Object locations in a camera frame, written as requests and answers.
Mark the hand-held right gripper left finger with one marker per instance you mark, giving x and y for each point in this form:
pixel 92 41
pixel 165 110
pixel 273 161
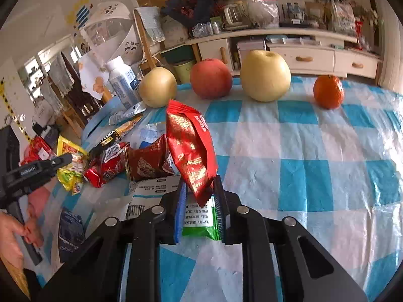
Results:
pixel 181 209

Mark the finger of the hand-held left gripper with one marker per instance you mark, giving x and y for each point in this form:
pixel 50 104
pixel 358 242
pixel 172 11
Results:
pixel 47 166

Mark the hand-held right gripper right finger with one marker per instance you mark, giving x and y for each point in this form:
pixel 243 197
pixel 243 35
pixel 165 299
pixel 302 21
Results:
pixel 221 209

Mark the glossy red crinkled wrapper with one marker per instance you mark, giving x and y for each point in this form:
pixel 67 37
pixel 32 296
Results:
pixel 104 170

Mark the red gold snack packet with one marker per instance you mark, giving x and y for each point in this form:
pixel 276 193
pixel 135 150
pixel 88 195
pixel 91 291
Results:
pixel 189 151

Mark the person's left hand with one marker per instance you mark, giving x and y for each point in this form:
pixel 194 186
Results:
pixel 11 237

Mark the red plastic bag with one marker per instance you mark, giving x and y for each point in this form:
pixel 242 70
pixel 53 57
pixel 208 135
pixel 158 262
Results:
pixel 37 151

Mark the green white packet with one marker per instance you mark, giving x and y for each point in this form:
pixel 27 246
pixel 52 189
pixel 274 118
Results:
pixel 198 225

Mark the yellow green wrapper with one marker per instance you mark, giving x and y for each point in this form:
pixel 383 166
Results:
pixel 71 179

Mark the yellow red snack packet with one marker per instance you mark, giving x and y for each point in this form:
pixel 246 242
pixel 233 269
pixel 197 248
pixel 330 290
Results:
pixel 72 151

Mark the white printed paper packet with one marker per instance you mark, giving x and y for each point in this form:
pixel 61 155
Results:
pixel 152 188

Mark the dark red coffee packet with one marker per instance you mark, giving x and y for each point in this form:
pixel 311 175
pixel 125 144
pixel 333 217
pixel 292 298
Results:
pixel 143 163

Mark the dark blue packet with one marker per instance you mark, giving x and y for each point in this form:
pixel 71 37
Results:
pixel 71 231

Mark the black yellow coffee packet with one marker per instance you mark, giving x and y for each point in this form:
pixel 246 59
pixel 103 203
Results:
pixel 115 135

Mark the dark wooden chair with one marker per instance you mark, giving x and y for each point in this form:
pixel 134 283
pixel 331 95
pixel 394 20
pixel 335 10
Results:
pixel 80 91

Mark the clear plastic wrapper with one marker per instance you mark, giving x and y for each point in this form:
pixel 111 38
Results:
pixel 148 133

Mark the blue white checked tablecloth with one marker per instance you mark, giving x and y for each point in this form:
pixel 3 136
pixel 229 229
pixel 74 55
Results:
pixel 299 163

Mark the tall white milk bottle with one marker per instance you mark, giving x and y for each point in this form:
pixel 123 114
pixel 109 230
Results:
pixel 122 81

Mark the yellow pear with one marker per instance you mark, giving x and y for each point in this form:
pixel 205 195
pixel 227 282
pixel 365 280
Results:
pixel 265 75
pixel 158 87

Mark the red apple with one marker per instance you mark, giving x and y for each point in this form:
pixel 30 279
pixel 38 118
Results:
pixel 211 78

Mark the white cartoon print cloth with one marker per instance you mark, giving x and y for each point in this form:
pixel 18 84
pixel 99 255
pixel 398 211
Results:
pixel 107 47

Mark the pale green bucket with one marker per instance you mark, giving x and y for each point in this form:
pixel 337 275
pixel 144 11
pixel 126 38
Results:
pixel 183 70

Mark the green storage box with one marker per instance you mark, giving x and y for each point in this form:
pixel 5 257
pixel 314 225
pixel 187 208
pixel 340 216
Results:
pixel 178 55

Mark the orange mandarin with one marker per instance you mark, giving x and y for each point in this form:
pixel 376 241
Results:
pixel 328 92

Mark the white cardboard box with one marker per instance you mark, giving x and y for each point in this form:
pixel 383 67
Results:
pixel 174 33

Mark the grey blue chair cover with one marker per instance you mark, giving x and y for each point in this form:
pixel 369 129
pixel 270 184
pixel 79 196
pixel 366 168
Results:
pixel 152 25

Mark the white television cabinet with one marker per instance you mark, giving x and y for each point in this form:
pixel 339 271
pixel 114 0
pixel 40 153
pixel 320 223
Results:
pixel 314 58

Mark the white glass kettle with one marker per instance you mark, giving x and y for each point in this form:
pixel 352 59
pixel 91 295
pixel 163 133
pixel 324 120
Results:
pixel 234 17

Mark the clear plastic bag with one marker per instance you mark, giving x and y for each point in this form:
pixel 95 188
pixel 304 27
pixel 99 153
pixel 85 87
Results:
pixel 264 12

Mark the dark blue flower bouquet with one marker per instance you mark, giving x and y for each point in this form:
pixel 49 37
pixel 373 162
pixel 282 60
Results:
pixel 189 4

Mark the printed gift bag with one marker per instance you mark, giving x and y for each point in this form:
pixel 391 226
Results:
pixel 343 19

